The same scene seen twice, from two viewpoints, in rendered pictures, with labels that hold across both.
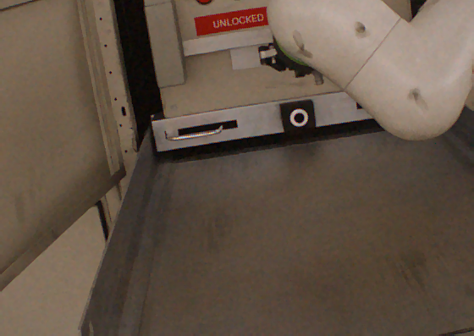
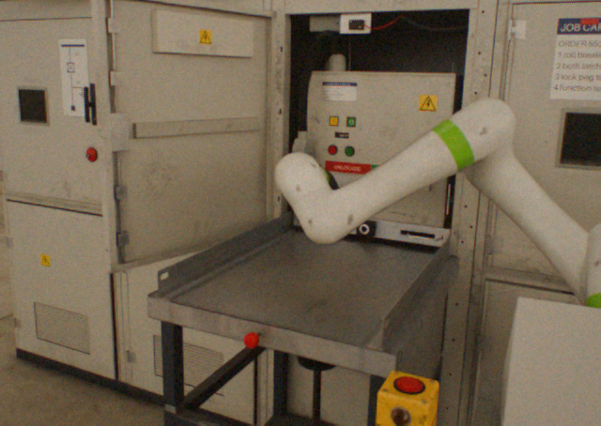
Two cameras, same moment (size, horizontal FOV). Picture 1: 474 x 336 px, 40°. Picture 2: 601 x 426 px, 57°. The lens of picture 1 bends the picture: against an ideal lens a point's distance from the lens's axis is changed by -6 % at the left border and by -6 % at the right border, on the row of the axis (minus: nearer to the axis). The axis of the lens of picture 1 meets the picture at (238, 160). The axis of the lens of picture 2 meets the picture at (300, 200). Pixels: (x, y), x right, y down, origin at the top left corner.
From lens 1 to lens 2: 0.79 m
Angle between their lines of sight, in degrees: 24
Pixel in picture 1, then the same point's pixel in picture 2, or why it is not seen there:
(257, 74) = not seen: hidden behind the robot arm
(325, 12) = (286, 177)
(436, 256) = (331, 305)
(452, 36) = (341, 201)
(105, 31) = (277, 155)
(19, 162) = (203, 206)
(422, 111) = (313, 230)
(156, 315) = (208, 284)
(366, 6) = (305, 178)
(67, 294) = not seen: hidden behind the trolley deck
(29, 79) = (222, 169)
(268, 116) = not seen: hidden behind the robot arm
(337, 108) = (389, 230)
